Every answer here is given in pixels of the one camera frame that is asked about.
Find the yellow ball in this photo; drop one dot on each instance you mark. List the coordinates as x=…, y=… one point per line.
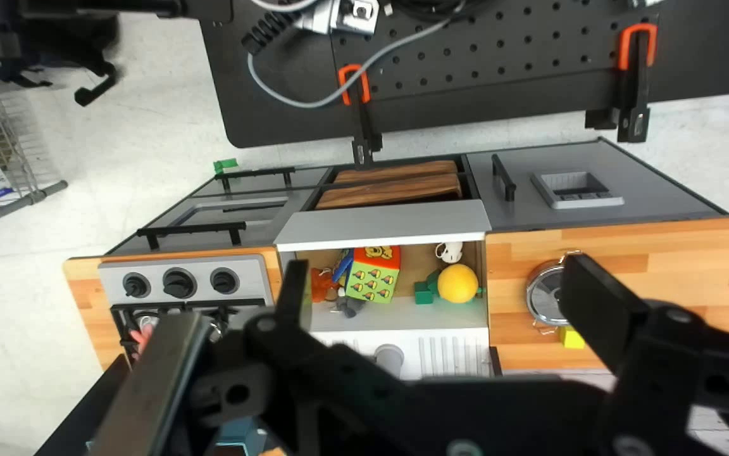
x=457, y=285

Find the white toy figure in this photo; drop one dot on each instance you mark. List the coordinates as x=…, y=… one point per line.
x=448, y=252

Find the orange plastic toy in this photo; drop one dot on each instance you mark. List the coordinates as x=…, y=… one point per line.
x=325, y=286

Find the black pegboard table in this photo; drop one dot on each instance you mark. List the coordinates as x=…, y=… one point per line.
x=506, y=51

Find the white camera bracket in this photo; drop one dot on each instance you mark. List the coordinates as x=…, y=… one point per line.
x=340, y=16

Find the grey toy piece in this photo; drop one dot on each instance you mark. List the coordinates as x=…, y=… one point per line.
x=353, y=304

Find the blue toy piece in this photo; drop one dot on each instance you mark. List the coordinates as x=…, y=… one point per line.
x=343, y=266

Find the green toy piece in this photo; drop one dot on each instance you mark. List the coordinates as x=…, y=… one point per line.
x=426, y=291

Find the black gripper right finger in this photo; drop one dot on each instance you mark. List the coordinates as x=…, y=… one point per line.
x=634, y=337

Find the colourful puzzle cube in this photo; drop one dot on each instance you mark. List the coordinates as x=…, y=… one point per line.
x=372, y=275

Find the yellow block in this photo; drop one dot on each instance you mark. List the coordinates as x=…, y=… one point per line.
x=573, y=339

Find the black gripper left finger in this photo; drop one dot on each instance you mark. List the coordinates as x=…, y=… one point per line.
x=162, y=380

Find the black stand base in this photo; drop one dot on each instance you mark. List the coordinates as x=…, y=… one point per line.
x=43, y=42

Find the grey toy faucet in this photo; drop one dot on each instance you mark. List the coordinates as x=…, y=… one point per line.
x=389, y=357

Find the white toy sink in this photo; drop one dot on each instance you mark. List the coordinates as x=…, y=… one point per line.
x=381, y=224

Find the round metal dish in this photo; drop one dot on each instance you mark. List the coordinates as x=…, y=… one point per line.
x=541, y=294

